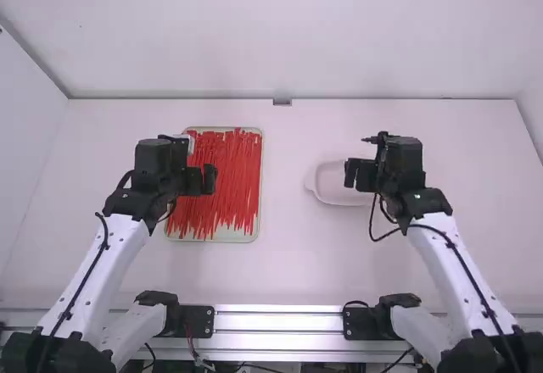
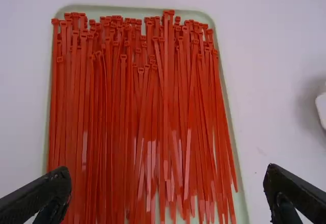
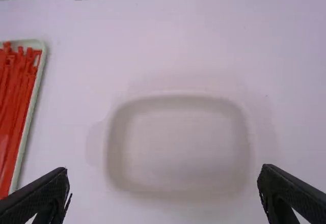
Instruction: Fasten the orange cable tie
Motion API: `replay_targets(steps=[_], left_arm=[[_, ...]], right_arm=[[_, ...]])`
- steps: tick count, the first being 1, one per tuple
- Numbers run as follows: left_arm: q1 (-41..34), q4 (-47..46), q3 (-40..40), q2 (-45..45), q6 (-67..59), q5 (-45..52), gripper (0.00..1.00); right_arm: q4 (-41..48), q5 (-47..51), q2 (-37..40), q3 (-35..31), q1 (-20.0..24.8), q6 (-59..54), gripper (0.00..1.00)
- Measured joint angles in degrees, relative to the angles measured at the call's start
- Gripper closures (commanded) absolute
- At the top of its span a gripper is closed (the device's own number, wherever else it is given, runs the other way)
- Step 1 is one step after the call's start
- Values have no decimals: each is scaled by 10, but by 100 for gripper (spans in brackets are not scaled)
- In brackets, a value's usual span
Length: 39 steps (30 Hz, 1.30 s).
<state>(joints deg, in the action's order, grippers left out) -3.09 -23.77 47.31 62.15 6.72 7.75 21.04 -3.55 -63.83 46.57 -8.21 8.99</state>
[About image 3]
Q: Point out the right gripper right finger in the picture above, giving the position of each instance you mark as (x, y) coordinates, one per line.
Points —
(287, 196)

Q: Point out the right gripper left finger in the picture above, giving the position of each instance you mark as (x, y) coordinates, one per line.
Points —
(38, 198)

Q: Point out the white dish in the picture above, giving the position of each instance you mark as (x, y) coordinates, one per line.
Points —
(178, 145)

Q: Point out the pale tray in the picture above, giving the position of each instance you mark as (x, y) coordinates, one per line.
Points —
(42, 63)

